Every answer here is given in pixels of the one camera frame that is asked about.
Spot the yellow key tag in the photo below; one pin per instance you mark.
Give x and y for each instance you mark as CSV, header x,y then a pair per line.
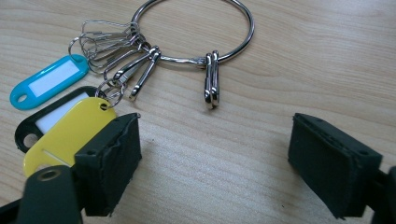
x,y
74,130

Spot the blue key tag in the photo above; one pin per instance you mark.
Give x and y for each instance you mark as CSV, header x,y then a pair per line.
x,y
21,93

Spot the black key tag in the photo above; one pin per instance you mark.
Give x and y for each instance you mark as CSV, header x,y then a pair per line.
x,y
23,129

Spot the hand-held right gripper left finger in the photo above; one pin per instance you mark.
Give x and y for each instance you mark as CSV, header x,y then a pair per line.
x,y
109,161

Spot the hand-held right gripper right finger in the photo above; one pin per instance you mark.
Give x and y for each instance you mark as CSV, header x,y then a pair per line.
x,y
327,168

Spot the metal snap hook clip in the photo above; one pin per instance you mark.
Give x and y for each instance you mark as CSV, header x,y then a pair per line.
x,y
144,76
208,81
215,77
130,68

